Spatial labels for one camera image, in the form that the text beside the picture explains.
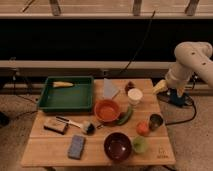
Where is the dark maroon bowl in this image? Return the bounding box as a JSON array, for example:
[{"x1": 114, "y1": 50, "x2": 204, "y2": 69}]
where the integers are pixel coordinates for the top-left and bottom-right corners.
[{"x1": 104, "y1": 132, "x2": 132, "y2": 162}]

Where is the orange red bowl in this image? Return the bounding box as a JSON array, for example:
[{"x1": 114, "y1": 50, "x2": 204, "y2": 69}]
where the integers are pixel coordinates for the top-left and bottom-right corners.
[{"x1": 94, "y1": 99, "x2": 121, "y2": 123}]

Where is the white plastic cup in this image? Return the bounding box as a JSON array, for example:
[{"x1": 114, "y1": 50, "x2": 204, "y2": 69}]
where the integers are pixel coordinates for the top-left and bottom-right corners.
[{"x1": 127, "y1": 88, "x2": 143, "y2": 106}]

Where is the black cable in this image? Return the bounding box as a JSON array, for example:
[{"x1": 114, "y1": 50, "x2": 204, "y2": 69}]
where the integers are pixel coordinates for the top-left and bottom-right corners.
[{"x1": 119, "y1": 9, "x2": 157, "y2": 75}]

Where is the blue sponge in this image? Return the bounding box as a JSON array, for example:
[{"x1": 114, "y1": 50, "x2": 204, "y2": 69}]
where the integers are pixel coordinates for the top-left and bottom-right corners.
[{"x1": 68, "y1": 135, "x2": 86, "y2": 160}]

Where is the metal cup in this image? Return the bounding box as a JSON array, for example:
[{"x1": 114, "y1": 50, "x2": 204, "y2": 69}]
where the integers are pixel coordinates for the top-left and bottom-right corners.
[{"x1": 149, "y1": 114, "x2": 163, "y2": 131}]

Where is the red tomato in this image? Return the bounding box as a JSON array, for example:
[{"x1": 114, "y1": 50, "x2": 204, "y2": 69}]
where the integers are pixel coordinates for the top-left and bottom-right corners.
[{"x1": 136, "y1": 121, "x2": 149, "y2": 136}]

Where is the blue black floor device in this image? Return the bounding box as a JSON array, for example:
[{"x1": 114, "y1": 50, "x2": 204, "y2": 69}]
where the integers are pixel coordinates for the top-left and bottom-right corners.
[{"x1": 157, "y1": 89, "x2": 194, "y2": 107}]

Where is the green small cup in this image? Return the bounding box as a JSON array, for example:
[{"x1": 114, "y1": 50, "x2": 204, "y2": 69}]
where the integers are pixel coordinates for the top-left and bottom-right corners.
[{"x1": 132, "y1": 136, "x2": 148, "y2": 154}]

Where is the yellow corn cob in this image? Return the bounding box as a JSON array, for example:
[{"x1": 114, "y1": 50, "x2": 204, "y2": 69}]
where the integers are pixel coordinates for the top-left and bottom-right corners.
[{"x1": 53, "y1": 81, "x2": 74, "y2": 88}]

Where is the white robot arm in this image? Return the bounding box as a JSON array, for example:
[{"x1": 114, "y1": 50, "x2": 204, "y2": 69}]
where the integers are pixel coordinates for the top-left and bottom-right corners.
[{"x1": 153, "y1": 42, "x2": 213, "y2": 97}]

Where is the green cucumber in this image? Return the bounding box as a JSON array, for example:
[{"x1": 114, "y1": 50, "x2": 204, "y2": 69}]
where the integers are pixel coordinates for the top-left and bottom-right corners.
[{"x1": 116, "y1": 106, "x2": 133, "y2": 125}]

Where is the green plastic tray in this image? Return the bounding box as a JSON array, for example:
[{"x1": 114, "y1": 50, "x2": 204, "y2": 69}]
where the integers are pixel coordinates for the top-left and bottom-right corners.
[{"x1": 38, "y1": 76, "x2": 94, "y2": 113}]

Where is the dark red small object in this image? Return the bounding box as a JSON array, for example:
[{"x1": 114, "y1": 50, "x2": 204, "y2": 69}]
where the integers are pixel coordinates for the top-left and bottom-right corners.
[{"x1": 125, "y1": 81, "x2": 135, "y2": 94}]

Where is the brown wooden block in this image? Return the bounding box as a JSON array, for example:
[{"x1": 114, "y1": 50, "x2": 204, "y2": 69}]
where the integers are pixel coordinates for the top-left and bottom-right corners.
[{"x1": 44, "y1": 118, "x2": 68, "y2": 135}]

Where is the wooden table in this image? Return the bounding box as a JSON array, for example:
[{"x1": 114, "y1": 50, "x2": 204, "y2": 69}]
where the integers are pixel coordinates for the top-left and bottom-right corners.
[{"x1": 21, "y1": 79, "x2": 176, "y2": 167}]

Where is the light blue towel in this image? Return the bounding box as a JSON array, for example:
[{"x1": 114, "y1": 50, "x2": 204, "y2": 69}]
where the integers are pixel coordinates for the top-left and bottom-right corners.
[{"x1": 103, "y1": 78, "x2": 120, "y2": 99}]

